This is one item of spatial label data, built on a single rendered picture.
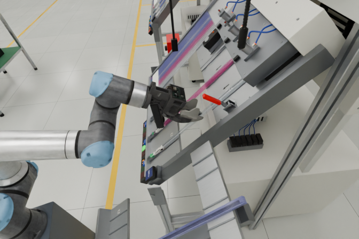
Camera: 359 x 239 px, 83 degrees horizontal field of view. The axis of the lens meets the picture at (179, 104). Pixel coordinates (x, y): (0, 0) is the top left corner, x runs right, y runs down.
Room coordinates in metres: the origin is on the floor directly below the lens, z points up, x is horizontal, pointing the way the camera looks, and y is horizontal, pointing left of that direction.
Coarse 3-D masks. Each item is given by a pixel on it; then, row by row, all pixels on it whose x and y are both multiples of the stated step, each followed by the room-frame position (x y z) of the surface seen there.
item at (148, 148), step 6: (150, 78) 1.03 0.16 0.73; (150, 108) 0.77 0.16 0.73; (150, 114) 0.72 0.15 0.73; (150, 120) 0.68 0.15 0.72; (150, 126) 0.64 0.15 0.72; (150, 132) 0.61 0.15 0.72; (150, 138) 0.57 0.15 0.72; (150, 144) 0.54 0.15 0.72; (150, 150) 0.51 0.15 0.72; (150, 162) 0.45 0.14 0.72; (144, 174) 0.40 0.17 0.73
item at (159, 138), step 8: (152, 120) 0.67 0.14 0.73; (152, 128) 0.63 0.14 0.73; (168, 128) 0.55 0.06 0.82; (176, 128) 0.51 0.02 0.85; (152, 136) 0.58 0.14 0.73; (160, 136) 0.54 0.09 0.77; (168, 136) 0.51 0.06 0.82; (152, 144) 0.54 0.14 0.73; (160, 144) 0.50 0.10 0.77; (176, 144) 0.44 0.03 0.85; (152, 152) 0.49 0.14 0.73; (160, 152) 0.46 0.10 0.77; (168, 152) 0.43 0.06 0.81; (176, 152) 0.41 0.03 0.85; (152, 160) 0.45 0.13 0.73; (160, 160) 0.43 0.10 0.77; (168, 160) 0.40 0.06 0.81
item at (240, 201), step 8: (232, 200) 0.15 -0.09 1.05; (240, 200) 0.15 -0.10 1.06; (224, 208) 0.14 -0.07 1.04; (232, 208) 0.14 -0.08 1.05; (208, 216) 0.14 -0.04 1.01; (216, 216) 0.14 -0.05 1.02; (192, 224) 0.14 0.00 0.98; (200, 224) 0.13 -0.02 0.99; (176, 232) 0.13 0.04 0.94; (184, 232) 0.13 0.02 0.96
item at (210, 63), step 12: (228, 0) 0.95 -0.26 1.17; (216, 12) 0.96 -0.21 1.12; (204, 48) 0.80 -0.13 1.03; (216, 48) 0.73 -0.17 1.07; (204, 60) 0.73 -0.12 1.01; (216, 60) 0.66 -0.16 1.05; (228, 60) 0.61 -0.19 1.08; (204, 72) 0.66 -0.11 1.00; (228, 72) 0.56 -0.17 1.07; (216, 84) 0.55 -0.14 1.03; (228, 84) 0.51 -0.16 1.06; (264, 84) 0.41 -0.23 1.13; (216, 96) 0.50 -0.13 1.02; (228, 96) 0.46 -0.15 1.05; (240, 96) 0.43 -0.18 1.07; (216, 108) 0.45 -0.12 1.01; (216, 120) 0.41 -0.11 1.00
